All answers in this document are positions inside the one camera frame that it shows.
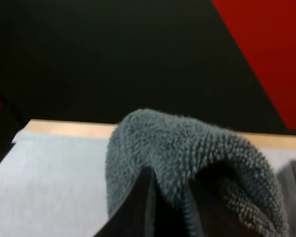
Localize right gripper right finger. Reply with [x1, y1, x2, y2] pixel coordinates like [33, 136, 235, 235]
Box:
[184, 188, 240, 237]

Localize grey-green towel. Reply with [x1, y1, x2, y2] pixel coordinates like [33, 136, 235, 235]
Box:
[106, 107, 291, 237]

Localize pile of grey-green towels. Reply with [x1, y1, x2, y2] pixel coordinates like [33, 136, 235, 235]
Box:
[277, 159, 296, 237]

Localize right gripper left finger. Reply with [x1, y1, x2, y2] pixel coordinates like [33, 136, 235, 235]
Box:
[96, 166, 159, 237]

